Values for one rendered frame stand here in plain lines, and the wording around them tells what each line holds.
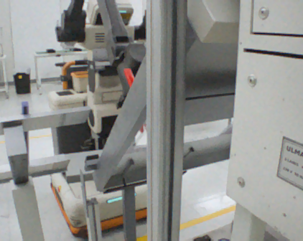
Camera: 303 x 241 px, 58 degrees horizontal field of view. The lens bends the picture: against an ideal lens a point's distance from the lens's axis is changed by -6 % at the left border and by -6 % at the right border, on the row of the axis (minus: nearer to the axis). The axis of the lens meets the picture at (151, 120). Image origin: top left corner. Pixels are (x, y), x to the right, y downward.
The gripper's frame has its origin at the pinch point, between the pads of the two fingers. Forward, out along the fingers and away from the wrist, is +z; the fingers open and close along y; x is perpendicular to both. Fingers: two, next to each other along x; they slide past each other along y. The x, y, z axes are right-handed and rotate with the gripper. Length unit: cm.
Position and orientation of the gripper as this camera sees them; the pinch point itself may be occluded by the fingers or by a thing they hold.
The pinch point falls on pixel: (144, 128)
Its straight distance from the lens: 77.1
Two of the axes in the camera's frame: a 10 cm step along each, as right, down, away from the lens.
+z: 2.8, 9.1, -3.0
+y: 8.9, -1.3, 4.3
